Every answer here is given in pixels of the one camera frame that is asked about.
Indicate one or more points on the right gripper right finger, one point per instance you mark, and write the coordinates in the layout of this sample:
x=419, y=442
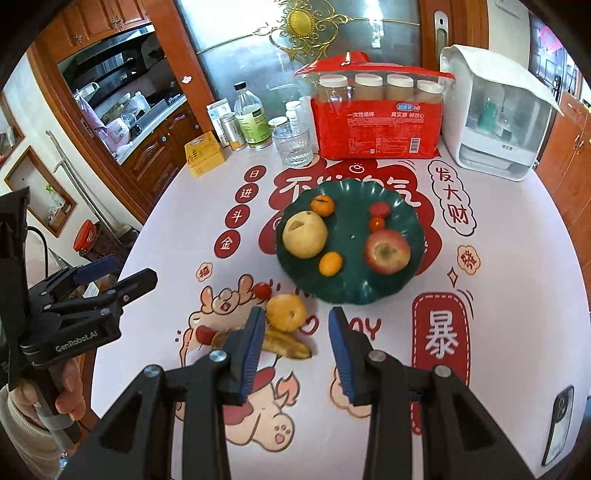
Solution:
x=460, y=439

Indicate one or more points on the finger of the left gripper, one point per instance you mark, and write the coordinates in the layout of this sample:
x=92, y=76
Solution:
x=133, y=287
x=96, y=270

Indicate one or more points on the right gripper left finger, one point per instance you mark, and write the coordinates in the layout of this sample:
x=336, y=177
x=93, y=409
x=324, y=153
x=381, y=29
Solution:
x=133, y=440

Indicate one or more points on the overripe spotted banana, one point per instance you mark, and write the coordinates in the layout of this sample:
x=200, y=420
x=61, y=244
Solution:
x=285, y=345

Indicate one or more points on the red apple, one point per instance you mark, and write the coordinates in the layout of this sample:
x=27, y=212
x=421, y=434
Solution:
x=387, y=252

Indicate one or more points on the small red fruit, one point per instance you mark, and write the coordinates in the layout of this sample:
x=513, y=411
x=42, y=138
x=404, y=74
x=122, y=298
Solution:
x=380, y=209

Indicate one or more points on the person's left hand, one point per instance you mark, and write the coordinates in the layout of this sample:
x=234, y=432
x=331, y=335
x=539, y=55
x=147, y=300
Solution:
x=70, y=401

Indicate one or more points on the red basket on floor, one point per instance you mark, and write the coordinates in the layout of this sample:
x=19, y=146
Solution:
x=86, y=237

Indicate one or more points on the black smartphone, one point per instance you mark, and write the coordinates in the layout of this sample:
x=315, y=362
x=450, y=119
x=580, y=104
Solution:
x=559, y=425

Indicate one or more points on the cherry tomato on table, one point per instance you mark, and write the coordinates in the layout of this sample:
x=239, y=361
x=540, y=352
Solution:
x=262, y=291

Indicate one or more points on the yellow cardboard box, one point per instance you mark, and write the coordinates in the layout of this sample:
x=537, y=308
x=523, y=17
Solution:
x=203, y=154

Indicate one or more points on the yellow orange fruit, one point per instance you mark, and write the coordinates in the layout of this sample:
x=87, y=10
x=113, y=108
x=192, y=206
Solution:
x=286, y=312

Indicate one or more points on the printed festive tablecloth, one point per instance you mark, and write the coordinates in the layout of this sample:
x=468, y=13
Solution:
x=500, y=299

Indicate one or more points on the small metal tin can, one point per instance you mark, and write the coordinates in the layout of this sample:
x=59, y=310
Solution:
x=232, y=131

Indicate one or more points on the white medicine box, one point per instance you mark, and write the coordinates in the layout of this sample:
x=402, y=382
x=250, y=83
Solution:
x=215, y=112

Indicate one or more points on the large yellow pear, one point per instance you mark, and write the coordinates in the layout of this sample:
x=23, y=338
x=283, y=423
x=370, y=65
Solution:
x=305, y=234

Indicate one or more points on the small orange kumquat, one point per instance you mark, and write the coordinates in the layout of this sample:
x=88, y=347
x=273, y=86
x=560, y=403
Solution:
x=330, y=264

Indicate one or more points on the green label glass bottle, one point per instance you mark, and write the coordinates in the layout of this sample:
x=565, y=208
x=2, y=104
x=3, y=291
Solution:
x=251, y=117

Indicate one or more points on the small tangerine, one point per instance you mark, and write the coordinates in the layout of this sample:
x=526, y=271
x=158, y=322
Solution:
x=323, y=205

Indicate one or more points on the clear drinking glass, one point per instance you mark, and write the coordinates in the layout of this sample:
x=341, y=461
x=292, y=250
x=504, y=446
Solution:
x=293, y=145

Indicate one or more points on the dark green scalloped plate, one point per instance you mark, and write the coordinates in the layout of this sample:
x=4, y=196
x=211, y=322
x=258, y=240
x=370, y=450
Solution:
x=348, y=230

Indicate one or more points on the cherry tomato on plate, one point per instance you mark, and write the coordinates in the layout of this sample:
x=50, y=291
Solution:
x=377, y=224

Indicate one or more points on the white plastic bottle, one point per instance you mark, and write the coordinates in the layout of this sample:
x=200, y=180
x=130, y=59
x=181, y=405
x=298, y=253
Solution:
x=295, y=116

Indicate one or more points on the red paper cup package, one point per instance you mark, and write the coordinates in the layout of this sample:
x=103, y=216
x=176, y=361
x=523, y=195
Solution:
x=375, y=110

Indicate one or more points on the white countertop appliance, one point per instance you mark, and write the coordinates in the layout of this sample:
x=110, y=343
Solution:
x=496, y=113

